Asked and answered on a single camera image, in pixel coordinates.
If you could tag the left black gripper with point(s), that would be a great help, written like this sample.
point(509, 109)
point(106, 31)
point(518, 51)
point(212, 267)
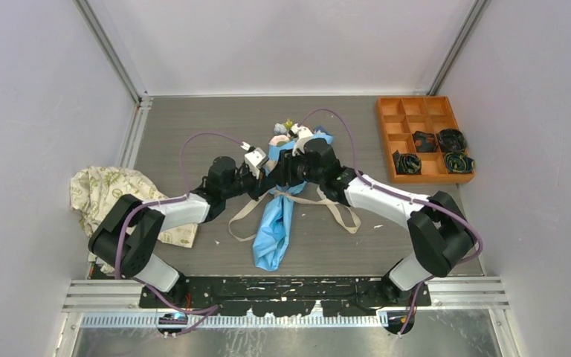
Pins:
point(260, 185)

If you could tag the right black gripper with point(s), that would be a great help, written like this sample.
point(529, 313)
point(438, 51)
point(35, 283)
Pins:
point(285, 169)

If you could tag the beige tote bag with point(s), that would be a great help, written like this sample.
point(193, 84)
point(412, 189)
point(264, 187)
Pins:
point(332, 206)

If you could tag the blue wrapping paper sheet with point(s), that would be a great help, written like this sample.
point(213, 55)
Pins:
point(273, 235)

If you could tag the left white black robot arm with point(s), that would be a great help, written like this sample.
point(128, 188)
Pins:
point(126, 237)

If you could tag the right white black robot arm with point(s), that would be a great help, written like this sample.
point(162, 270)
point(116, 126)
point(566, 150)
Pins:
point(440, 235)

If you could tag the dark ribbon roll green pattern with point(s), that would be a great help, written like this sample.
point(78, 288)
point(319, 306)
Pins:
point(407, 163)

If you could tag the orange compartment tray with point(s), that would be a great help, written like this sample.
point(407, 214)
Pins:
point(399, 117)

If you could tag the dark ribbon roll orange pattern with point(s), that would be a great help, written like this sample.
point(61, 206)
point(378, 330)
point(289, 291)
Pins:
point(424, 141)

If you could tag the cream patterned cloth bag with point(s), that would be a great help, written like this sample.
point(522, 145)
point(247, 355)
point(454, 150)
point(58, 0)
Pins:
point(95, 190)

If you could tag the black ribbon roll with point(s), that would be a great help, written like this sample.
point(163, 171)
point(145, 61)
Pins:
point(451, 140)

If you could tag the dark ribbon roll yellow pattern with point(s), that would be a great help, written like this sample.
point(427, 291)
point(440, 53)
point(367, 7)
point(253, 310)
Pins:
point(458, 163)

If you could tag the small green circuit board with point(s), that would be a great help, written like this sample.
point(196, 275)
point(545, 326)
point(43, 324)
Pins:
point(173, 318)

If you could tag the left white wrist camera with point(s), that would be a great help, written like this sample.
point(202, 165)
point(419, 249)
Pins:
point(255, 158)

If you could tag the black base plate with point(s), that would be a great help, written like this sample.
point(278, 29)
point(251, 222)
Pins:
point(288, 296)

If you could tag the aluminium front rail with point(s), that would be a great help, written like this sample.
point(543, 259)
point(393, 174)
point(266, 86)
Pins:
point(105, 303)

